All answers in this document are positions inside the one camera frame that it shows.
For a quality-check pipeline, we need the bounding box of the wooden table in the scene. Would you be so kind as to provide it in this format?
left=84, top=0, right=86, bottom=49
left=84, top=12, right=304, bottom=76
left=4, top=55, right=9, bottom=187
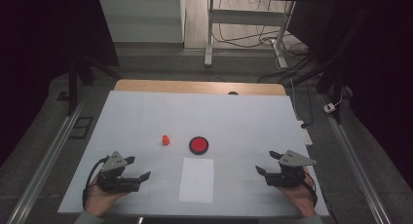
left=114, top=79, right=287, bottom=96

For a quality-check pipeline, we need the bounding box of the round red ink pad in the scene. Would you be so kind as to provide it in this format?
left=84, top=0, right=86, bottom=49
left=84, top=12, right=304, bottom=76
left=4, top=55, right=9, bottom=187
left=188, top=135, right=209, bottom=156

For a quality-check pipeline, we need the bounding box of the black metal stand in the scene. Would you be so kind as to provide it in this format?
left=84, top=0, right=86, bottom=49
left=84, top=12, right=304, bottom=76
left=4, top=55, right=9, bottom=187
left=65, top=55, right=122, bottom=117
left=291, top=52, right=346, bottom=125

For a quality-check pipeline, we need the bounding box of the thick black floor cable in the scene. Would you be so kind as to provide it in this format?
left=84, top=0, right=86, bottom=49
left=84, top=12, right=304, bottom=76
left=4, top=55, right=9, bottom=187
left=257, top=53, right=315, bottom=85

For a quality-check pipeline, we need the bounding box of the thin black floor cable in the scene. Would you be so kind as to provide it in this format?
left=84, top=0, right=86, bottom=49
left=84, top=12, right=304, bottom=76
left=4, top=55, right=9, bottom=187
left=212, top=0, right=284, bottom=50

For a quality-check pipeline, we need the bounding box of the aluminium rail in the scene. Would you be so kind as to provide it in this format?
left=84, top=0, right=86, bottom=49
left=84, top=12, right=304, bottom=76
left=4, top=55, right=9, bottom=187
left=6, top=100, right=86, bottom=224
left=319, top=93, right=393, bottom=224

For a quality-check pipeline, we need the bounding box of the dark floor hatch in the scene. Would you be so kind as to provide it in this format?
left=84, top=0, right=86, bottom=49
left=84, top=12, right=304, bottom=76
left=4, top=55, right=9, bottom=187
left=69, top=116, right=94, bottom=140

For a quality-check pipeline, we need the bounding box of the white power strip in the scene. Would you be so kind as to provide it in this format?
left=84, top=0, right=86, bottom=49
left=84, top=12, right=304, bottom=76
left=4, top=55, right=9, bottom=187
left=296, top=120, right=314, bottom=146

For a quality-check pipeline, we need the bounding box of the white panel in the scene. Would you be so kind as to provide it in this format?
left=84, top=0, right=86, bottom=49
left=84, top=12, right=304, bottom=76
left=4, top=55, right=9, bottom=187
left=97, top=0, right=186, bottom=44

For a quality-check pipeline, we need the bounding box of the black curtain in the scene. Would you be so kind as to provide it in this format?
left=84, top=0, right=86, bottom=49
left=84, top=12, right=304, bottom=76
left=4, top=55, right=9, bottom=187
left=0, top=0, right=121, bottom=168
left=287, top=0, right=413, bottom=188

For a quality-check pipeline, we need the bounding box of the large white table cover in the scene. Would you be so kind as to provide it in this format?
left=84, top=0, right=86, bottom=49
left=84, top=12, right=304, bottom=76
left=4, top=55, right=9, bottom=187
left=57, top=90, right=330, bottom=217

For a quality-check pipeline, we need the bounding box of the white paper sheet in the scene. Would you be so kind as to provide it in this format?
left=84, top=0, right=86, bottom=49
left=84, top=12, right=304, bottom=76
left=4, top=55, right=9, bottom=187
left=177, top=157, right=215, bottom=205

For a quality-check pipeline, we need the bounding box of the person's right hand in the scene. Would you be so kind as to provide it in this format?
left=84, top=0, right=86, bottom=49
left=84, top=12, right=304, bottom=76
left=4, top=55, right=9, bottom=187
left=277, top=166, right=318, bottom=218

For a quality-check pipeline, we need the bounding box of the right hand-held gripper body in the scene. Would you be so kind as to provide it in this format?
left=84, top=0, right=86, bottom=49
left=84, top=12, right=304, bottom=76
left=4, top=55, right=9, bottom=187
left=264, top=149, right=318, bottom=188

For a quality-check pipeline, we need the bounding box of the desk with white metal legs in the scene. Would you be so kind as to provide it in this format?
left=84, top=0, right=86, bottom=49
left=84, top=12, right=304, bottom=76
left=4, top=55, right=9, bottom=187
left=96, top=0, right=335, bottom=69

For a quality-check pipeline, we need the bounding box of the person's left hand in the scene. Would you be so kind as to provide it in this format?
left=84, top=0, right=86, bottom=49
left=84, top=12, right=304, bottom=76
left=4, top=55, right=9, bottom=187
left=84, top=176, right=130, bottom=217

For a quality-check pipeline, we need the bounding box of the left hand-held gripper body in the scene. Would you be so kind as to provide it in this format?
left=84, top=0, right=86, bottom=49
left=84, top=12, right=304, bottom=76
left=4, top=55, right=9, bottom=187
left=96, top=151, right=141, bottom=194

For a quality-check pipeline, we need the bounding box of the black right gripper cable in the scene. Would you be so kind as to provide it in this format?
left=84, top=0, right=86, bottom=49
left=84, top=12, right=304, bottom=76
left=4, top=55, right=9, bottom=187
left=301, top=169, right=319, bottom=207

